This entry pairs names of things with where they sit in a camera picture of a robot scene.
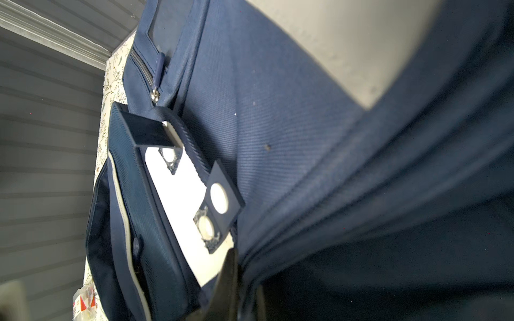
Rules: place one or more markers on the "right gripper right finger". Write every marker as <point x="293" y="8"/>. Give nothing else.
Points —
<point x="260" y="305"/>

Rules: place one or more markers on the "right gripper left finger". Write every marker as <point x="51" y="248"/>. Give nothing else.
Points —
<point x="225" y="298"/>

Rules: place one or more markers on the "navy blue student backpack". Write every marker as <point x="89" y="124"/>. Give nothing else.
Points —
<point x="357" y="154"/>

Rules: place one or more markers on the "red card box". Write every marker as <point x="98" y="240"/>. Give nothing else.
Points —
<point x="84" y="304"/>

